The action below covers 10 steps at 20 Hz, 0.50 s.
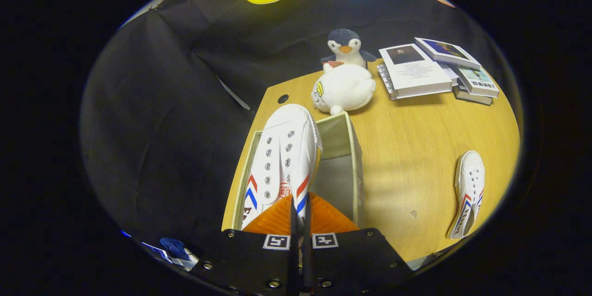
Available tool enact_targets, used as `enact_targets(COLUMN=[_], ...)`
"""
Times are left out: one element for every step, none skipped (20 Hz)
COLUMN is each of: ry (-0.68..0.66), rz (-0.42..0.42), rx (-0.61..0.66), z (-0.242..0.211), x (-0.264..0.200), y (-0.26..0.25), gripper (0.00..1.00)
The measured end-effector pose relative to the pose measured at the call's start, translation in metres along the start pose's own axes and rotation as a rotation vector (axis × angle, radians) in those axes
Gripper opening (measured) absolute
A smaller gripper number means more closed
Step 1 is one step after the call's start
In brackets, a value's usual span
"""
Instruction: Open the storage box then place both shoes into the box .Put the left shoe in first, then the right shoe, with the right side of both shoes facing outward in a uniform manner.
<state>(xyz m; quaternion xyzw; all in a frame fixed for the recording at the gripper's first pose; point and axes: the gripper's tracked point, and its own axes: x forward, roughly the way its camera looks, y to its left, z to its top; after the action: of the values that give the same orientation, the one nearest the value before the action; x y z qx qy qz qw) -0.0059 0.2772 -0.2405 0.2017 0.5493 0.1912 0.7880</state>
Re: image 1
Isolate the white striped canvas shoe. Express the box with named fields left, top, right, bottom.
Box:
left=448, top=150, right=486, bottom=240
left=240, top=104, right=323, bottom=230

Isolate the white portrait cover book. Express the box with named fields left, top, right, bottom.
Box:
left=378, top=43, right=454, bottom=100

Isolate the penguin plush toy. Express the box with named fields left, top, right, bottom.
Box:
left=321, top=28, right=377, bottom=69

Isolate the blue crumpled cloth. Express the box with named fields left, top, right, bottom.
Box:
left=160, top=237, right=186, bottom=260

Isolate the blue picture cover book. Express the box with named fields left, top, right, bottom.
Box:
left=414, top=37, right=482, bottom=71

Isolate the dark book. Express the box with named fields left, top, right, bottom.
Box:
left=452, top=84, right=493, bottom=106

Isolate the grey fabric storage box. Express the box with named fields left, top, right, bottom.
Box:
left=230, top=111, right=366, bottom=232

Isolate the white plush toy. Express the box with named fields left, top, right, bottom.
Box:
left=311, top=62, right=376, bottom=116

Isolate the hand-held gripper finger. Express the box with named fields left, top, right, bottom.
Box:
left=192, top=194, right=299, bottom=296
left=303, top=192, right=414, bottom=296

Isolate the white teal cover book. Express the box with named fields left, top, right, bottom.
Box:
left=451, top=65, right=500, bottom=99

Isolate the thick white book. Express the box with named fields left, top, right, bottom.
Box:
left=377, top=62, right=459, bottom=101

